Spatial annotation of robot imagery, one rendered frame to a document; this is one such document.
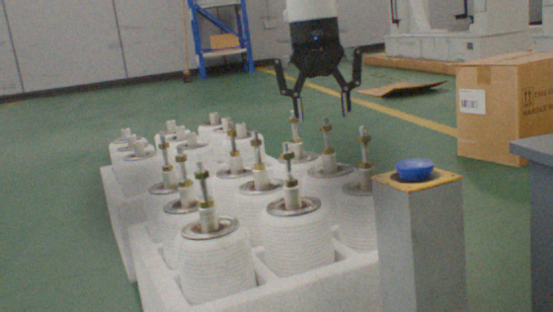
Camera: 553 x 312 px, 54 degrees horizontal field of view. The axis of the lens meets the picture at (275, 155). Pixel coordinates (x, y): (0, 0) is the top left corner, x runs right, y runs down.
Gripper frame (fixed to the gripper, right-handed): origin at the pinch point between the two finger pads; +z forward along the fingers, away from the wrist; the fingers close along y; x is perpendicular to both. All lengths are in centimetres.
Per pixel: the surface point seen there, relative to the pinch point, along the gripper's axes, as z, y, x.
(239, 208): 12.0, -14.2, -8.2
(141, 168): 11.7, -38.3, 23.9
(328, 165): 8.7, 0.0, -1.2
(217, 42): -1, -95, 547
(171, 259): 16.6, -24.2, -13.8
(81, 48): -14, -258, 559
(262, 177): 8.1, -10.3, -6.0
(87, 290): 35, -53, 17
